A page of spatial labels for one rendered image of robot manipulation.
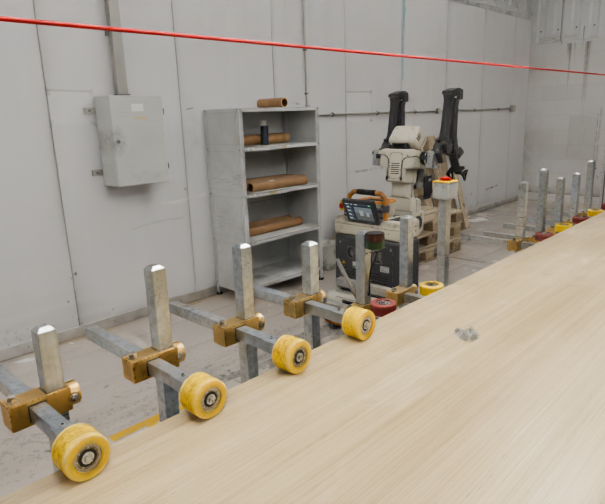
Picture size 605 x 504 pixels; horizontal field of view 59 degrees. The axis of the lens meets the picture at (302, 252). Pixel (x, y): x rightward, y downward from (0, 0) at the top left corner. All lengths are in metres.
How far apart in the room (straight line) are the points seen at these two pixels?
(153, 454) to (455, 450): 0.53
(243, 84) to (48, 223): 1.98
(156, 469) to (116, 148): 3.05
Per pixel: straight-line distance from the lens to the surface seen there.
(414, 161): 3.70
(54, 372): 1.18
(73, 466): 1.01
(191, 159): 4.46
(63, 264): 4.04
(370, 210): 3.42
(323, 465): 0.98
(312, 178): 4.89
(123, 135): 3.90
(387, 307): 1.67
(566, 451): 1.09
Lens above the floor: 1.48
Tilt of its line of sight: 14 degrees down
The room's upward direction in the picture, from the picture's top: 2 degrees counter-clockwise
